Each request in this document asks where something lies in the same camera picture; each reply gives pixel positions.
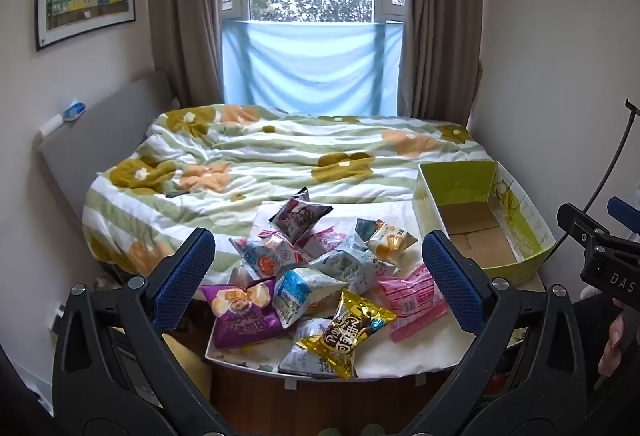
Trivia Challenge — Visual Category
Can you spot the pink striped snack bag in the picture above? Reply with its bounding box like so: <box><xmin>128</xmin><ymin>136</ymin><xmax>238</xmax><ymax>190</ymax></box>
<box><xmin>378</xmin><ymin>265</ymin><xmax>448</xmax><ymax>343</ymax></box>

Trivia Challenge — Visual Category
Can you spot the purple potato chip bag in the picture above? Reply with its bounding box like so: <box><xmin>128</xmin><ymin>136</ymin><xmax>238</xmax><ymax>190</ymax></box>
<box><xmin>202</xmin><ymin>278</ymin><xmax>285</xmax><ymax>349</ymax></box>

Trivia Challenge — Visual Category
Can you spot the gold black snack bag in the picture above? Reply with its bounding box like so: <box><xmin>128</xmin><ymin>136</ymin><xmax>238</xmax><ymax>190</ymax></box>
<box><xmin>296</xmin><ymin>290</ymin><xmax>397</xmax><ymax>380</ymax></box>

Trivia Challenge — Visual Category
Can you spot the white Taire snack bag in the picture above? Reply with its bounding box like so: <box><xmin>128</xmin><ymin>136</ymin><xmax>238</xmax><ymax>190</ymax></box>
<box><xmin>279</xmin><ymin>319</ymin><xmax>358</xmax><ymax>380</ymax></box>

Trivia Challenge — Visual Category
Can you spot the orange cake snack bag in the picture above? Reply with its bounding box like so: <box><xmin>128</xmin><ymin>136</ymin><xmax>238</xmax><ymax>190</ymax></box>
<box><xmin>355</xmin><ymin>218</ymin><xmax>418</xmax><ymax>266</ymax></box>

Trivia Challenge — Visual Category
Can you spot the red white shrimp chip bag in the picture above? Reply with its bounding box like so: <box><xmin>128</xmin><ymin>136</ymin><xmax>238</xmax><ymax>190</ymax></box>
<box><xmin>229</xmin><ymin>230</ymin><xmax>309</xmax><ymax>279</ymax></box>

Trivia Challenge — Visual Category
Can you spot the blue white snack bag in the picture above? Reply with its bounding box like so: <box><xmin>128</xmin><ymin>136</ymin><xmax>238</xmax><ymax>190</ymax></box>
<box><xmin>271</xmin><ymin>267</ymin><xmax>346</xmax><ymax>329</ymax></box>

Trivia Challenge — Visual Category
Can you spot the small pink candy bag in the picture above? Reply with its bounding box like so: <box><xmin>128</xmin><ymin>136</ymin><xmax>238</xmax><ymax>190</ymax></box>
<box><xmin>296</xmin><ymin>227</ymin><xmax>347</xmax><ymax>260</ymax></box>

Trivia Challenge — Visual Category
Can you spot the dark purple cartoon snack bag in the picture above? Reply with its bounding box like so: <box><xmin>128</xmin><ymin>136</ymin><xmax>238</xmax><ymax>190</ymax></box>
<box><xmin>269</xmin><ymin>187</ymin><xmax>333</xmax><ymax>244</ymax></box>

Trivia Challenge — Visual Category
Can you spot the grey newsprint snack bag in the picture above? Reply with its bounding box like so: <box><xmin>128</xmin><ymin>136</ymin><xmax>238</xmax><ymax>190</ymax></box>
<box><xmin>309</xmin><ymin>232</ymin><xmax>378</xmax><ymax>295</ymax></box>

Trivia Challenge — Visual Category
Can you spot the person's right hand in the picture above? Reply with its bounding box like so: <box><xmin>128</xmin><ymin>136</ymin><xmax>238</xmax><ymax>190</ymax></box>
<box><xmin>598</xmin><ymin>312</ymin><xmax>630</xmax><ymax>378</ymax></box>

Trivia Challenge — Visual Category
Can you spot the green cardboard box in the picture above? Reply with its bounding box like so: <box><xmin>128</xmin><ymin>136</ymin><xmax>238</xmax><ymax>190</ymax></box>
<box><xmin>412</xmin><ymin>160</ymin><xmax>555</xmax><ymax>286</ymax></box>

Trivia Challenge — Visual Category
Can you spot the grey headboard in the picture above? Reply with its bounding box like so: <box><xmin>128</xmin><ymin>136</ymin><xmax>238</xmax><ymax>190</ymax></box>
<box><xmin>36</xmin><ymin>71</ymin><xmax>174</xmax><ymax>232</ymax></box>

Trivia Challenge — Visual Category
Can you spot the floral green striped duvet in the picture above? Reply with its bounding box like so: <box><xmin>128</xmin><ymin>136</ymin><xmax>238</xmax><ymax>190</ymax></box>
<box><xmin>82</xmin><ymin>104</ymin><xmax>486</xmax><ymax>284</ymax></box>

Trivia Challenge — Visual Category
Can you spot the right brown curtain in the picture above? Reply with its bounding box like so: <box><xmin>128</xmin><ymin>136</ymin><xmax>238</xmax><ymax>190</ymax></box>
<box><xmin>398</xmin><ymin>0</ymin><xmax>483</xmax><ymax>125</ymax></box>

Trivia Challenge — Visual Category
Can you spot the brown curtain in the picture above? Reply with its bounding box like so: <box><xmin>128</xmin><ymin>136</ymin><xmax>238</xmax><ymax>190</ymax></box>
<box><xmin>148</xmin><ymin>0</ymin><xmax>224</xmax><ymax>107</ymax></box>
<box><xmin>398</xmin><ymin>0</ymin><xmax>483</xmax><ymax>125</ymax></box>

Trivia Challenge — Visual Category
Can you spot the blue white headboard item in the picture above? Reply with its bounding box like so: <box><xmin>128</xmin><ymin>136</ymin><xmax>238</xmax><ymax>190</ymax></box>
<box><xmin>62</xmin><ymin>100</ymin><xmax>86</xmax><ymax>123</ymax></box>

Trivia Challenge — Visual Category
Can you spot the blue window cloth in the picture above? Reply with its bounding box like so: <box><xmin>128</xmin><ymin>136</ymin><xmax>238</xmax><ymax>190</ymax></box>
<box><xmin>222</xmin><ymin>20</ymin><xmax>402</xmax><ymax>116</ymax></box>

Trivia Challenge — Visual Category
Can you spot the left brown curtain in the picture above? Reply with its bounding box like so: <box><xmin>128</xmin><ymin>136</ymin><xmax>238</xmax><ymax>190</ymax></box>
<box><xmin>148</xmin><ymin>0</ymin><xmax>224</xmax><ymax>107</ymax></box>

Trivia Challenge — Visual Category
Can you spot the black cable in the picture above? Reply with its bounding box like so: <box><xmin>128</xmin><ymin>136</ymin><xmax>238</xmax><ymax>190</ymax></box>
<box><xmin>549</xmin><ymin>98</ymin><xmax>640</xmax><ymax>258</ymax></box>

